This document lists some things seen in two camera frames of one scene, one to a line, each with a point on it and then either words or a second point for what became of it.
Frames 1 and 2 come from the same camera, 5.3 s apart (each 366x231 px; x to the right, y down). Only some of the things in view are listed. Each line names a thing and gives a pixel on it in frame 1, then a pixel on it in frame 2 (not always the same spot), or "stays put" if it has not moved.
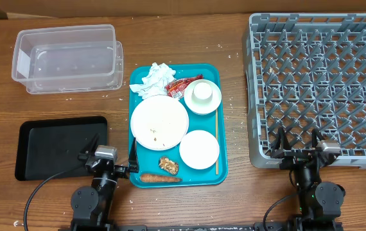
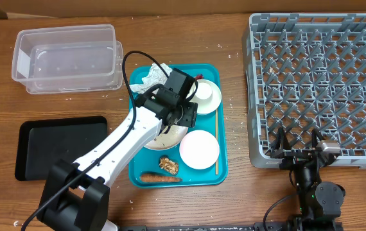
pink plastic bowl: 199,149 stays put
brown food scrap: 171,166 stays put
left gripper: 133,165 to 190,114
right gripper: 278,149 stays put
